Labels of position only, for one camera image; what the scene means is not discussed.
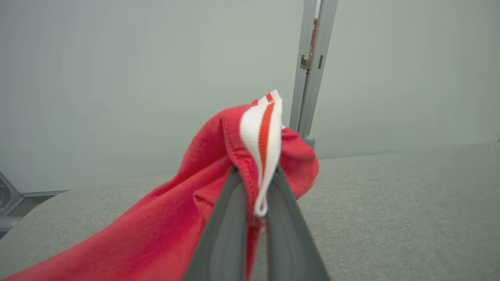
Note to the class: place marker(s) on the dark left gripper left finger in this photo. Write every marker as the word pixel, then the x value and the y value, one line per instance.
pixel 226 234

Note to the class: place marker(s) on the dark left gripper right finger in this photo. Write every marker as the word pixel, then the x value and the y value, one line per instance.
pixel 289 242

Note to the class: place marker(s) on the red shorts with white trim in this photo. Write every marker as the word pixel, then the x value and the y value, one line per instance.
pixel 156 234

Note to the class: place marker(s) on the red strip behind posts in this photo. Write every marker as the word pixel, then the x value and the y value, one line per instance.
pixel 313 35

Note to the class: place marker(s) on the grey metal partition foot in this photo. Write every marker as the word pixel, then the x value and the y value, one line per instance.
pixel 11 203

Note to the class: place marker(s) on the brown latch bracket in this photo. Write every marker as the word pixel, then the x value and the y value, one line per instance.
pixel 305 62

